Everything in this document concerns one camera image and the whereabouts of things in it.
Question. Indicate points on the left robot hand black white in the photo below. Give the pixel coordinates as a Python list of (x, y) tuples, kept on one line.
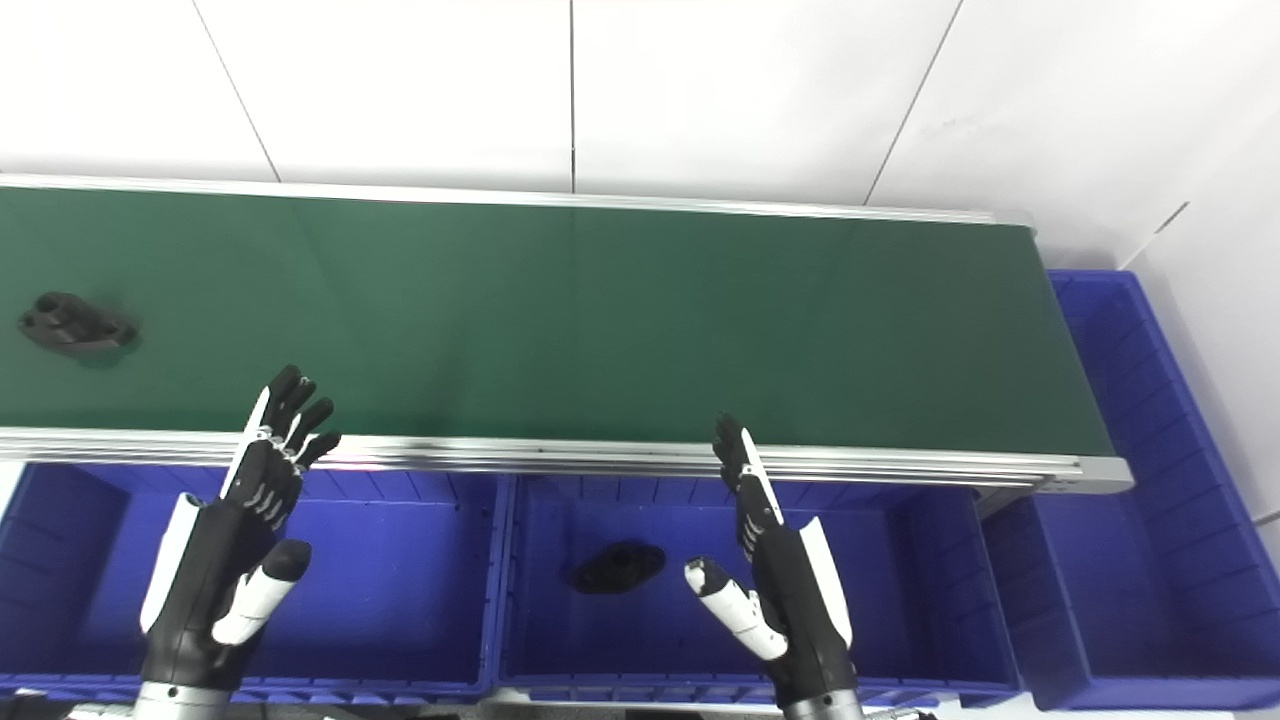
[(215, 570)]

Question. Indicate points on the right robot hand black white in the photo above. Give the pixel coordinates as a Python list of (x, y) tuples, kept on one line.
[(795, 600)]

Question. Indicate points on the black flange part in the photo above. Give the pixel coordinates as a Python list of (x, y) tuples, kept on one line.
[(75, 325), (618, 568)]

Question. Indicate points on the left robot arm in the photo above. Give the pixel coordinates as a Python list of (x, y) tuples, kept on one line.
[(180, 705)]

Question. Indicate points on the blue plastic bin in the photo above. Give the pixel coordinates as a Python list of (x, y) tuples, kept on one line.
[(400, 580), (1130, 580), (900, 590)]

